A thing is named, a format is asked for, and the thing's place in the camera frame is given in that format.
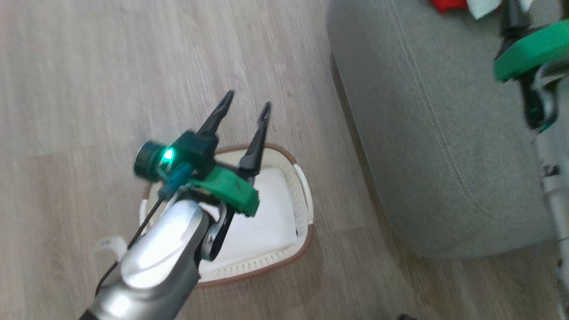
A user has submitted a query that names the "red and white garment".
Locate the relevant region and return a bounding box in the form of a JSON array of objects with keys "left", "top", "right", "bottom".
[{"left": 429, "top": 0, "right": 468, "bottom": 14}]

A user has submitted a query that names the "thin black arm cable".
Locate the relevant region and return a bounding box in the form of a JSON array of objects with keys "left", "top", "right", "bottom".
[{"left": 95, "top": 162, "right": 192, "bottom": 297}]

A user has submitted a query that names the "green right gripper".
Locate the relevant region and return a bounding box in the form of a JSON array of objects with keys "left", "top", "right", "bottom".
[{"left": 493, "top": 0, "right": 569, "bottom": 134}]

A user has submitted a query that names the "white laundry basket brown rim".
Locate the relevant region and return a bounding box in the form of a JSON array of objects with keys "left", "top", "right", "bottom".
[{"left": 139, "top": 143, "right": 314, "bottom": 288}]

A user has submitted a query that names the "grey fabric sofa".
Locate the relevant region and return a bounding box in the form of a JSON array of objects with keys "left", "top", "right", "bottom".
[{"left": 326, "top": 0, "right": 569, "bottom": 259}]

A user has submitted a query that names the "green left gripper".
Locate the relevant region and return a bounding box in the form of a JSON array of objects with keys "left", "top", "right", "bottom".
[{"left": 171, "top": 90, "right": 272, "bottom": 261}]

